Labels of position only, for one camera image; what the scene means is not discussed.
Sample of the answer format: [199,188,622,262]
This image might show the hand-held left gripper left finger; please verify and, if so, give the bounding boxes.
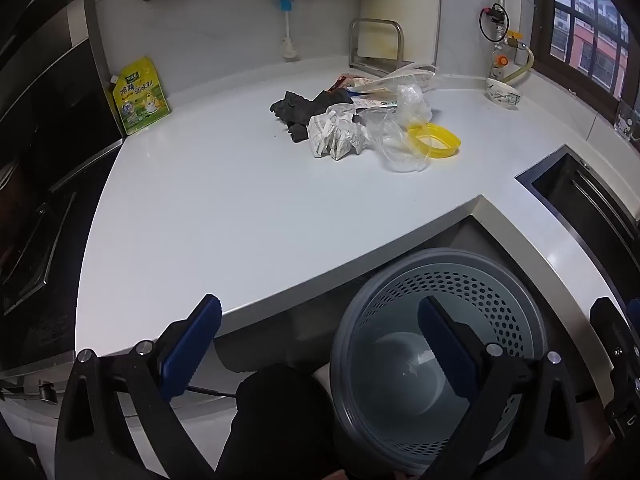
[54,294,223,480]

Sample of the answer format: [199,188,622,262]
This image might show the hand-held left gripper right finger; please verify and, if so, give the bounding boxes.
[419,296,586,480]

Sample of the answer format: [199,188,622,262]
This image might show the grey perforated trash bin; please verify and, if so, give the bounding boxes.
[330,248,549,480]

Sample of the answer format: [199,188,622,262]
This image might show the clear plastic cup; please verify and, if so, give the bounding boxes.
[372,110,434,174]

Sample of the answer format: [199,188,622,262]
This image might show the yellow plastic lid ring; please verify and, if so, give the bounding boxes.
[406,123,462,161]

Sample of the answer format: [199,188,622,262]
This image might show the white paper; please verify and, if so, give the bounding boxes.
[307,105,369,161]

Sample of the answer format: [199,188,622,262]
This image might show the clear plastic bag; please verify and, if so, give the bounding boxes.
[395,82,434,126]
[350,62,444,97]

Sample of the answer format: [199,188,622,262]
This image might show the black bag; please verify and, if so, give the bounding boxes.
[270,89,357,145]

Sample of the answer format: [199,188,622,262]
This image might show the person's black trouser leg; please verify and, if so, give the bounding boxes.
[215,364,351,480]

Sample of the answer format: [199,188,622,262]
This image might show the small clear plastic holder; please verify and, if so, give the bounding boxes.
[614,105,640,142]

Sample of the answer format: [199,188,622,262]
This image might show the white patterned bowl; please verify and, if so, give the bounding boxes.
[486,77,521,110]

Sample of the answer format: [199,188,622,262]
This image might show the green yellow seasoning pouch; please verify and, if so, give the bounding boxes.
[106,56,171,136]

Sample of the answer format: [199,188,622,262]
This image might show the white teal printed box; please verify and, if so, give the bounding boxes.
[350,95,401,111]

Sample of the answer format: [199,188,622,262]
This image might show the red patterned wrapper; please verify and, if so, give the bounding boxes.
[332,74,372,92]

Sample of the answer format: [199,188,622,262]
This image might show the window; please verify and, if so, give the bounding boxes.
[530,0,634,111]

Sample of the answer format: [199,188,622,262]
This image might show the white brush with blue sponge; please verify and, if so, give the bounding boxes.
[277,0,301,60]

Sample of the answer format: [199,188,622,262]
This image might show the metal cutting board rack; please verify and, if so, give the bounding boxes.
[348,17,417,74]

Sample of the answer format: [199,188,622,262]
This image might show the metal cabinet handle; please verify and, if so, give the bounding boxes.
[0,377,57,406]

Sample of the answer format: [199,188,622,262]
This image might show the yellow gas hose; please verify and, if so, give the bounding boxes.
[502,42,535,84]

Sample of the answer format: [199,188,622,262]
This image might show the black device with cable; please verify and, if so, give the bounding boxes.
[478,3,512,44]

